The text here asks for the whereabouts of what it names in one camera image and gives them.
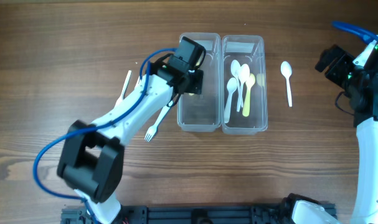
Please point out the yellow plastic fork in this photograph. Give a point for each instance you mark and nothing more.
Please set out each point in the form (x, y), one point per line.
(197, 76)

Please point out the left clear plastic container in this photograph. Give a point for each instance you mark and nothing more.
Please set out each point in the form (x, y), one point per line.
(203, 113)

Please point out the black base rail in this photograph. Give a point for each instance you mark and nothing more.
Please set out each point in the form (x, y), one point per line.
(256, 214)

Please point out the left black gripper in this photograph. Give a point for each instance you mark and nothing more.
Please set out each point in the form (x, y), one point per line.
(198, 84)

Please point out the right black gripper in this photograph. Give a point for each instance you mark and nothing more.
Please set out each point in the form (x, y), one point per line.
(327, 57)

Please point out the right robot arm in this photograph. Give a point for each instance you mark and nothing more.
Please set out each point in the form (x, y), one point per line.
(364, 104)

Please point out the right clear plastic container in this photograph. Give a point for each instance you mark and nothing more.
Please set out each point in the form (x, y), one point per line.
(250, 50)

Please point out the clear plastic container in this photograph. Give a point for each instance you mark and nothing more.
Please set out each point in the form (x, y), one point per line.
(250, 50)
(203, 113)

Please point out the light blue plastic fork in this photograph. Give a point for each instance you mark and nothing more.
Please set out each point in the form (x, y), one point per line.
(152, 130)

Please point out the yellow plastic spoon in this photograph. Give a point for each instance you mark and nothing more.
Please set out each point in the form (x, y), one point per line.
(249, 84)

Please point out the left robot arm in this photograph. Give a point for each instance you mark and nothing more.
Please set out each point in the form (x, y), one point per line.
(92, 157)

